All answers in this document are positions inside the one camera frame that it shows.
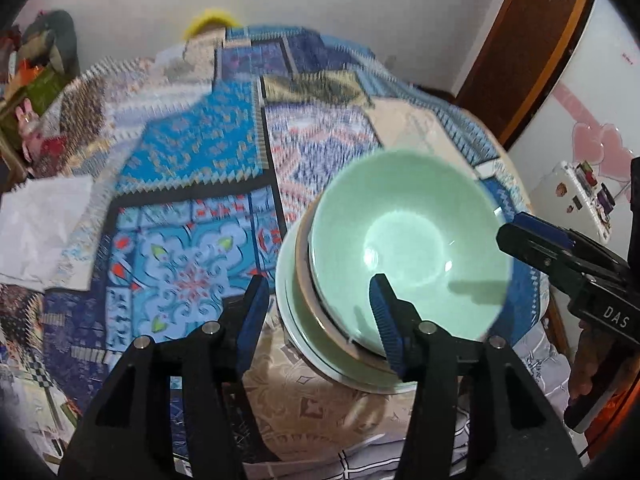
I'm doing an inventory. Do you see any blue patchwork blanket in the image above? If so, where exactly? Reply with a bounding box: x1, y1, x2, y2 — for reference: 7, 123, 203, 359
0, 24, 551, 461

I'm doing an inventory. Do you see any white wardrobe with pink hearts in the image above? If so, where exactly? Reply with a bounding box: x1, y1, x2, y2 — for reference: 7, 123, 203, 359
505, 0, 640, 261

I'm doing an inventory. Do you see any white plate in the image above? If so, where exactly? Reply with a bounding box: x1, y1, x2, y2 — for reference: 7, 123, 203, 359
275, 230, 418, 395

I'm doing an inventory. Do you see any white cloth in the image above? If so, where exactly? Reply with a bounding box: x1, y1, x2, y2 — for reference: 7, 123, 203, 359
0, 175, 96, 291

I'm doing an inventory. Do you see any yellow ring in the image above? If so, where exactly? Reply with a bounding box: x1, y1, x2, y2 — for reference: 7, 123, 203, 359
182, 7, 241, 38

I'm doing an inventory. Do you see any wooden door frame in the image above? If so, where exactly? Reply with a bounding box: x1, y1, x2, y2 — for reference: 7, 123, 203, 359
452, 0, 598, 151

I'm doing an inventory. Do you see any grey green plush toy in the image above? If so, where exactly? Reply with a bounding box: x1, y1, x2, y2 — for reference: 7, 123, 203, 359
20, 9, 81, 78

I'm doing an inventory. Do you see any white suitcase with stickers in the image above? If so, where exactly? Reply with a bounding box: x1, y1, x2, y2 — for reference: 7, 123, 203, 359
527, 160, 633, 246

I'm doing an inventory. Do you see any pink bowl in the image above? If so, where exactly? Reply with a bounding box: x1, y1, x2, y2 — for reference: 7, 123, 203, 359
294, 215, 401, 376

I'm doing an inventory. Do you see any green plate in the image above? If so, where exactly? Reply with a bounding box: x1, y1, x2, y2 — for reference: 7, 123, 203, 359
282, 220, 416, 386

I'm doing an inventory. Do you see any green storage box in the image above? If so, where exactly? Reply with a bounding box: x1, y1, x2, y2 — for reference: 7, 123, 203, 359
0, 67, 71, 131

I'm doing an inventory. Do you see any grey printed bedsheet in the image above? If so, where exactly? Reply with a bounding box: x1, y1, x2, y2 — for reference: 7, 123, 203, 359
240, 325, 571, 480

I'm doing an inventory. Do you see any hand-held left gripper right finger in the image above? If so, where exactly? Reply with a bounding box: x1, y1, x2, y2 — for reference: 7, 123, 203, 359
368, 273, 586, 480

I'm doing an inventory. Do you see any pink bunny toy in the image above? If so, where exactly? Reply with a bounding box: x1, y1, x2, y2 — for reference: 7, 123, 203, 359
15, 100, 43, 138

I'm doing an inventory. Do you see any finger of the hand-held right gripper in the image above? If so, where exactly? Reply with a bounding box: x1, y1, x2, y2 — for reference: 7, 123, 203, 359
496, 222, 588, 301
514, 211, 626, 273

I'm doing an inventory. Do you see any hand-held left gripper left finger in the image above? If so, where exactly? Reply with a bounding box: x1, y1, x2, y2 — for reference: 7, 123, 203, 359
57, 274, 272, 480

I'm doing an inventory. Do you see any person's right hand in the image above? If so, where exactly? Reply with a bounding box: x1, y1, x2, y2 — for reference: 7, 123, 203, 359
567, 317, 601, 402

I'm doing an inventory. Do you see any green bowl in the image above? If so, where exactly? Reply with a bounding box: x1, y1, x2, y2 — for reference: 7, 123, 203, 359
307, 151, 513, 356

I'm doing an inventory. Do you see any orange cloth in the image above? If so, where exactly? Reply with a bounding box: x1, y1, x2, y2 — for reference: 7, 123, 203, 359
585, 385, 638, 461

